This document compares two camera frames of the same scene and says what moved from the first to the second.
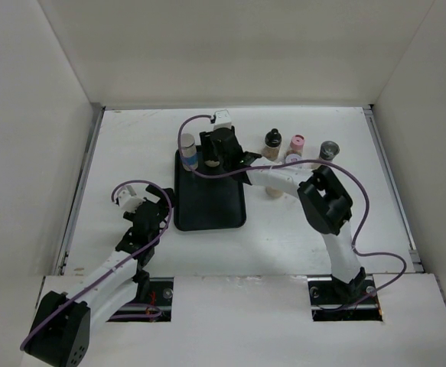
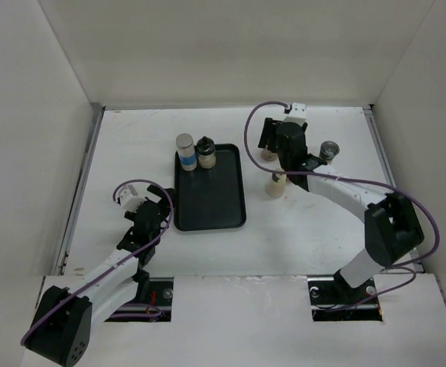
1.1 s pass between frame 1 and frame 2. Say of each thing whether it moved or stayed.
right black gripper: moved
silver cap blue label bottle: stayed
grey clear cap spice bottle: stayed
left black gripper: stayed
